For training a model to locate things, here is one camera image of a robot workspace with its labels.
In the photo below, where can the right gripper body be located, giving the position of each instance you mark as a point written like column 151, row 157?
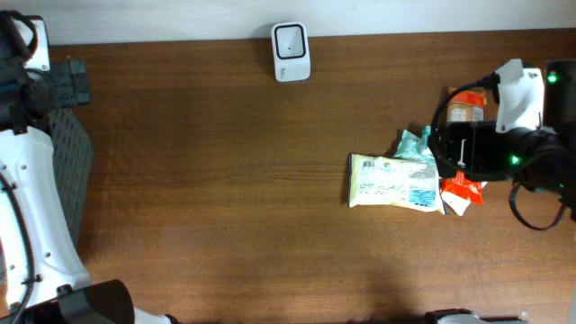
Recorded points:
column 477, row 146

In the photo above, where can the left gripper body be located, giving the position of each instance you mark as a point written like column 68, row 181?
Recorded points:
column 71, row 88

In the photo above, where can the orange spaghetti packet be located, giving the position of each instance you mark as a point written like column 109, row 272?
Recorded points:
column 459, row 192

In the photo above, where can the teal wet wipes pack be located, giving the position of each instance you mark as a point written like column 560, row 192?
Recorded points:
column 415, row 148

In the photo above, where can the cream snack bag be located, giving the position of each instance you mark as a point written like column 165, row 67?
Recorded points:
column 395, row 182

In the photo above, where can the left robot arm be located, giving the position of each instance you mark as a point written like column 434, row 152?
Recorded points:
column 46, row 279

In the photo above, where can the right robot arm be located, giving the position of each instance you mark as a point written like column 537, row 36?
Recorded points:
column 556, row 173

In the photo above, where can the white barcode scanner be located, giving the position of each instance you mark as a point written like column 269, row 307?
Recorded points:
column 291, row 52

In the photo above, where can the grey plastic basket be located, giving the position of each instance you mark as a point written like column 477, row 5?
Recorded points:
column 72, row 159

